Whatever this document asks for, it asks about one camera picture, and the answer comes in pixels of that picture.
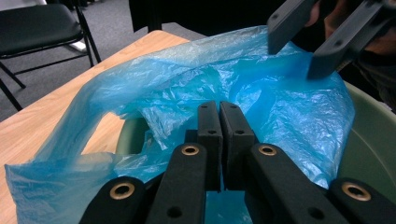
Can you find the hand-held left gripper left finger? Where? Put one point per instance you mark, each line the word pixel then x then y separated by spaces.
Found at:
pixel 209 140

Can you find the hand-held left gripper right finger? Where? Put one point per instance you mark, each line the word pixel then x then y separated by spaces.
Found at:
pixel 238 140

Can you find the blue plastic bag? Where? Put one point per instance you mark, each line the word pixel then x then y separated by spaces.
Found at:
pixel 280 124

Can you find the green ribbed bin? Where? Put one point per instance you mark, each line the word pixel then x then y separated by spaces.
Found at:
pixel 370 149

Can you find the dark curtain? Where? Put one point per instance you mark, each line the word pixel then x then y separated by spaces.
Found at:
pixel 202 12

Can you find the black folding chair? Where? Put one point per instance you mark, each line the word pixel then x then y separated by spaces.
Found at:
pixel 31 28

